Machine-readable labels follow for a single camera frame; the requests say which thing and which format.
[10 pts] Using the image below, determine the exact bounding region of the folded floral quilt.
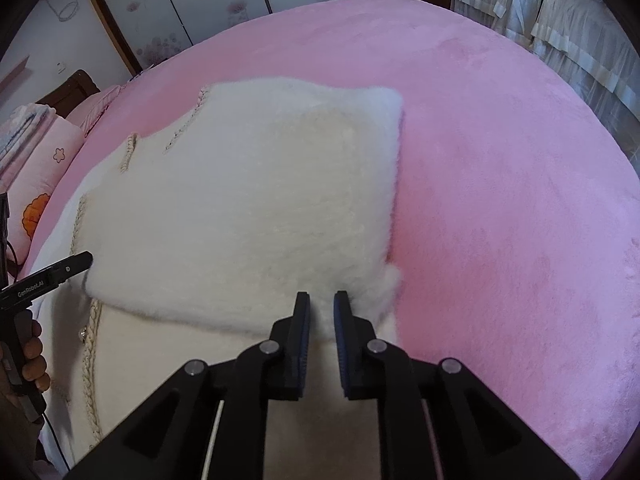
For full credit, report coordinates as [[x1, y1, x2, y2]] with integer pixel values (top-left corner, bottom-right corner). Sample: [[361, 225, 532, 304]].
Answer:
[[0, 102, 57, 173]]

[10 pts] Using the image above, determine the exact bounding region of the white lace covered furniture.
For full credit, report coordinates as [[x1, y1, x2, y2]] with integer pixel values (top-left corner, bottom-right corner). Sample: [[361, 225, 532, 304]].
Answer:
[[448, 0, 640, 163]]

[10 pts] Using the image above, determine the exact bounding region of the white wall cable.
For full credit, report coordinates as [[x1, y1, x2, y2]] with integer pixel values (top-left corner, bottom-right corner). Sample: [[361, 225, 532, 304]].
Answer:
[[47, 0, 82, 24]]

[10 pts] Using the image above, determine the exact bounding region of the dark wooden headboard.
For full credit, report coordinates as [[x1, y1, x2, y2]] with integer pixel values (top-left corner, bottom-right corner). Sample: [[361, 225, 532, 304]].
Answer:
[[37, 70, 102, 117]]

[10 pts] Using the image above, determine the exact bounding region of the white fluffy knit garment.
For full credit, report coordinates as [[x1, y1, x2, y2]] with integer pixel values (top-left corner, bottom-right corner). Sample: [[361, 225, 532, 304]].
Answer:
[[35, 81, 405, 480]]

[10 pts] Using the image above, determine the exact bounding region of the plain pink pillow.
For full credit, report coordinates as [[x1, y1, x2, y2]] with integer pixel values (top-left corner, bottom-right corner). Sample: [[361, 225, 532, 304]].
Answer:
[[65, 84, 127, 137]]

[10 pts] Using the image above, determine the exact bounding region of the floral sliding door wardrobe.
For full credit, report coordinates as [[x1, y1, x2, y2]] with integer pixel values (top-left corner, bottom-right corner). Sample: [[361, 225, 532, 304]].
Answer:
[[77, 0, 377, 75]]

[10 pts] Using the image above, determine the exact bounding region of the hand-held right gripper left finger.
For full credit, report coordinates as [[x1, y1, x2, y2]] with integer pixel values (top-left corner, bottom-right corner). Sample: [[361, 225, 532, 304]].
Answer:
[[62, 291, 313, 480]]

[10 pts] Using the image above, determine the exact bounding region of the pink flower print pillow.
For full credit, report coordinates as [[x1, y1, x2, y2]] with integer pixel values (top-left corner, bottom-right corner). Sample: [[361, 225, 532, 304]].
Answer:
[[0, 112, 86, 281]]

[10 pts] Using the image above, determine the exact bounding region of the person's left hand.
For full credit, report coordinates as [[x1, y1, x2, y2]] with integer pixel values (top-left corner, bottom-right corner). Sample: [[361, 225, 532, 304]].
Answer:
[[0, 319, 49, 461]]

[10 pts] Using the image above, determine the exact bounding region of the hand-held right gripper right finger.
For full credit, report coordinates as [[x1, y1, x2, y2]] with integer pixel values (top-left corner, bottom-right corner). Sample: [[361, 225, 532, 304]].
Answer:
[[332, 290, 581, 480]]

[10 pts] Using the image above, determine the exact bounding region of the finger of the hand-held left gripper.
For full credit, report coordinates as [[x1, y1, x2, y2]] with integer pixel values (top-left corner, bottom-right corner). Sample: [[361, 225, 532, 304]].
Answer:
[[49, 251, 94, 286]]

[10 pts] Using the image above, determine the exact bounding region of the pink plush bed blanket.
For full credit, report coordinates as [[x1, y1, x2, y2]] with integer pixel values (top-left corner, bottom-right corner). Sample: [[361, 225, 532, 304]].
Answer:
[[15, 0, 640, 480]]

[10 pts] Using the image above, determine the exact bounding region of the pink wall shelf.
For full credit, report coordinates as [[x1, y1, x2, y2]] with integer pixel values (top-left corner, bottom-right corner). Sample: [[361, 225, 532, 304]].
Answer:
[[0, 56, 32, 87]]

